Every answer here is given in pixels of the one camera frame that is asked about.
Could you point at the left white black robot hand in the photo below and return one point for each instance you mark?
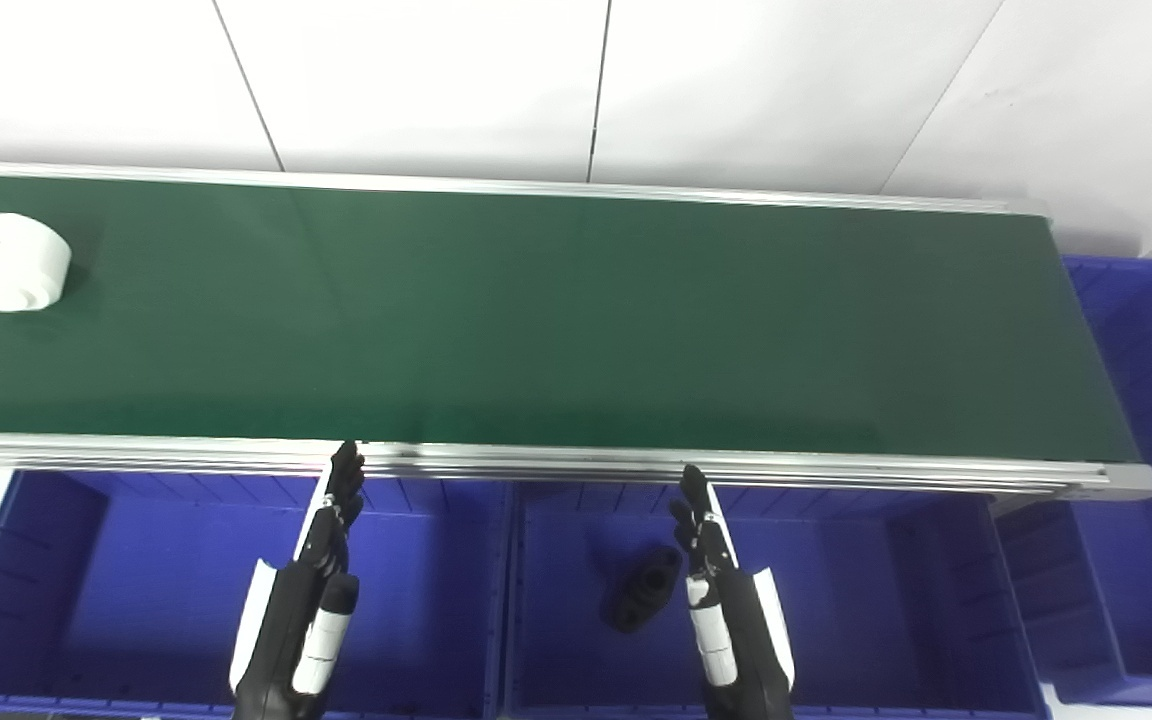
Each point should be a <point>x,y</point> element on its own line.
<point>286,630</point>

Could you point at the blue plastic bin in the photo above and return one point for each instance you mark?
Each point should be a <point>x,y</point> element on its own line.
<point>136,600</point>
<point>866,620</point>
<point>1146,420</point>

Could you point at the green conveyor belt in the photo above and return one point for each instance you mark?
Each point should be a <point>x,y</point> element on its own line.
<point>836,470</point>
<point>556,320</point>

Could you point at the black plastic part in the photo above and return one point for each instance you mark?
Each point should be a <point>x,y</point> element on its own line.
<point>641,590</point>

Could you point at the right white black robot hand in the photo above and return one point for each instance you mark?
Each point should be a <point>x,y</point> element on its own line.
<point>746,640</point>

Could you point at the white round plastic part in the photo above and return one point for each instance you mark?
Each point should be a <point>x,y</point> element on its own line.
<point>4,262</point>

